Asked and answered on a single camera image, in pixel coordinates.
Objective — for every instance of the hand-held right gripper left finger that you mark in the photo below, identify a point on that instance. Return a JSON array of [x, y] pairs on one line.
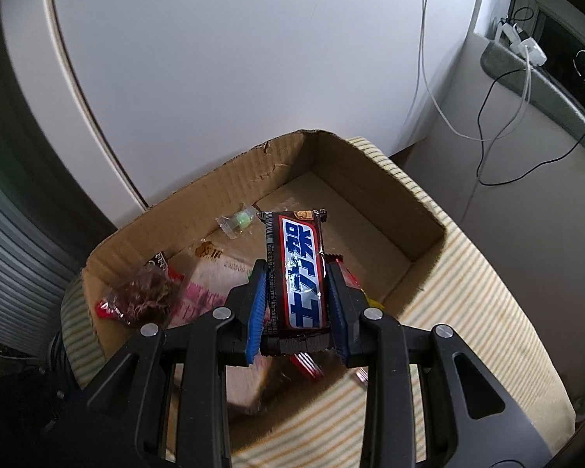
[[256, 312]]

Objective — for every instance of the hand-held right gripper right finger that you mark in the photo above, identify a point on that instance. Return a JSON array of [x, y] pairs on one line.
[[335, 312]]

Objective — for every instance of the yellow snack packet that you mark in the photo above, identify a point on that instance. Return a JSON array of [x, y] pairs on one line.
[[373, 302]]

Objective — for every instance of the blue-silver chocolate bar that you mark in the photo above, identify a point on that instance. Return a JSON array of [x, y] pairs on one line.
[[297, 273]]

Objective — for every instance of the green candy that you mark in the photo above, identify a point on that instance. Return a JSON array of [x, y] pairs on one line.
[[243, 219]]

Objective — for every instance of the cardboard box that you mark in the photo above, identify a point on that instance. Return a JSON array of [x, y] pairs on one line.
[[360, 214]]

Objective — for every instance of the pale pink snack packet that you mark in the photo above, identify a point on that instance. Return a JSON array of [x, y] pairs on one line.
[[209, 287]]

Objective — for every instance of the grey window ledge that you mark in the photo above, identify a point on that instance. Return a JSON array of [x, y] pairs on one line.
[[555, 92]]

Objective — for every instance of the white charger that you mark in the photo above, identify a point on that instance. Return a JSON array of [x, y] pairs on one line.
[[529, 51]]

